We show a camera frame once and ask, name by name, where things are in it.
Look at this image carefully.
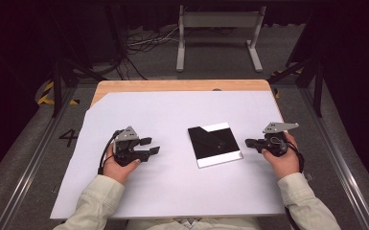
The black floor numeral mark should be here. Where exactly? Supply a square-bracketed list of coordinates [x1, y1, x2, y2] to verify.
[58, 128, 80, 149]

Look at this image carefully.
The bundle of floor cables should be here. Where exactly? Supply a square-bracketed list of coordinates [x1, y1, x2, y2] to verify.
[76, 24, 181, 81]

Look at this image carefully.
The person's right hand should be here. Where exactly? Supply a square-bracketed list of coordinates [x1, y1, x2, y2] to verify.
[261, 132, 301, 180]

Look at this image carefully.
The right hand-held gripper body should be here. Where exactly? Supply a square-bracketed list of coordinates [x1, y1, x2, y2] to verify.
[260, 122, 300, 158]

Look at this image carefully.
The white metal stand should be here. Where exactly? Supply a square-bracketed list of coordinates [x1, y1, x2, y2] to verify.
[175, 4, 267, 73]

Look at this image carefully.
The person's torso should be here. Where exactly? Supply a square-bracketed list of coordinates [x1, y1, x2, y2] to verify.
[126, 217, 263, 230]

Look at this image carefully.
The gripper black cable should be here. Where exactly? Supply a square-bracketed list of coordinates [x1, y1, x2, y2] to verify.
[284, 140, 306, 230]
[97, 128, 125, 175]

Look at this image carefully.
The square mirror tile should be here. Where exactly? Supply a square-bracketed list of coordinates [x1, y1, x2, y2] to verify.
[187, 122, 244, 170]

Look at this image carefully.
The person's left hand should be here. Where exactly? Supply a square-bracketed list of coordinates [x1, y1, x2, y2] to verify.
[103, 145, 142, 185]

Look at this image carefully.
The black metal stand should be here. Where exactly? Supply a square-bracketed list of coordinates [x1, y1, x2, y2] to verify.
[267, 47, 326, 118]
[47, 6, 108, 118]

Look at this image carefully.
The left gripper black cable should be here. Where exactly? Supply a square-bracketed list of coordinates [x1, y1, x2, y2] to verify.
[97, 128, 125, 175]

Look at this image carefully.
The aluminium floor rail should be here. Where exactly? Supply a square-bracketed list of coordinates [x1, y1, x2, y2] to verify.
[0, 85, 79, 230]
[300, 85, 369, 230]

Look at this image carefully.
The yellow black hazard tape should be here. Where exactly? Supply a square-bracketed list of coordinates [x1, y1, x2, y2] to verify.
[36, 80, 81, 106]
[271, 68, 302, 100]

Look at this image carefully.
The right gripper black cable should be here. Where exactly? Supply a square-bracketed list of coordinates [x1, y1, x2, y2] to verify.
[284, 140, 306, 230]

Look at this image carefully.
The white paper sheet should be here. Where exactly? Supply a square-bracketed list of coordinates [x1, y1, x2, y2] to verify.
[50, 90, 287, 220]

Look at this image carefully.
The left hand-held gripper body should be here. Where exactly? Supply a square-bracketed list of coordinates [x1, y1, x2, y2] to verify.
[112, 126, 151, 168]

